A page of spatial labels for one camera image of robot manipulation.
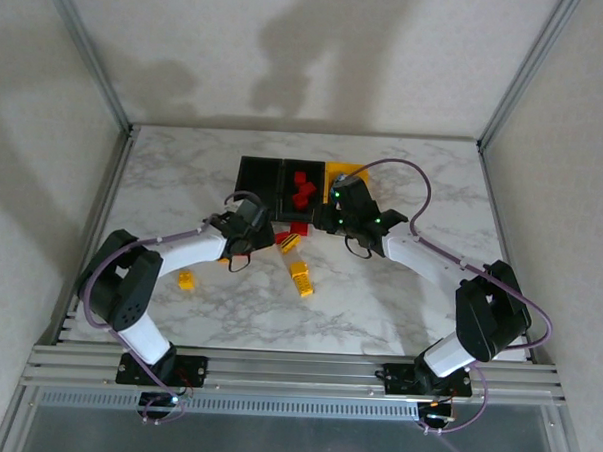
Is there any wide aluminium base rail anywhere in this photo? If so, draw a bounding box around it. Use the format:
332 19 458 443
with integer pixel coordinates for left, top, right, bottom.
21 341 570 412

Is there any black plastic bin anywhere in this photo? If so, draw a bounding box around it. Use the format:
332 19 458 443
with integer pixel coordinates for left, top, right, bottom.
278 158 330 226
233 155 286 221

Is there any thin black cable loop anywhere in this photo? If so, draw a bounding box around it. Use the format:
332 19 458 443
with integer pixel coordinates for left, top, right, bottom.
226 252 254 276
343 235 375 261

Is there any aluminium frame post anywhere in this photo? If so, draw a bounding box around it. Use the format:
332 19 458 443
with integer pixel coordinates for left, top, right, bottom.
476 0 584 157
32 0 140 136

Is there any slotted grey cable duct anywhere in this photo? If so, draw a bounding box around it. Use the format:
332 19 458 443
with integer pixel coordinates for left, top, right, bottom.
37 385 422 424

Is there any yellow plastic bin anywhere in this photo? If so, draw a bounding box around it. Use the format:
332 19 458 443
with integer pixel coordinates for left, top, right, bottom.
322 160 373 208

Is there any long yellow lego brick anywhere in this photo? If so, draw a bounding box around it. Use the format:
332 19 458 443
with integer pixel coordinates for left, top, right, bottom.
287 260 317 300

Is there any aluminium side rail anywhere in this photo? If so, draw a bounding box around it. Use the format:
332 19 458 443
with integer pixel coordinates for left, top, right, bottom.
468 143 571 369
48 122 140 350

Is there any yellow black striped lego brick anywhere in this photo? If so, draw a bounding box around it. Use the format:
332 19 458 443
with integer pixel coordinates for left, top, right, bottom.
278 233 303 255

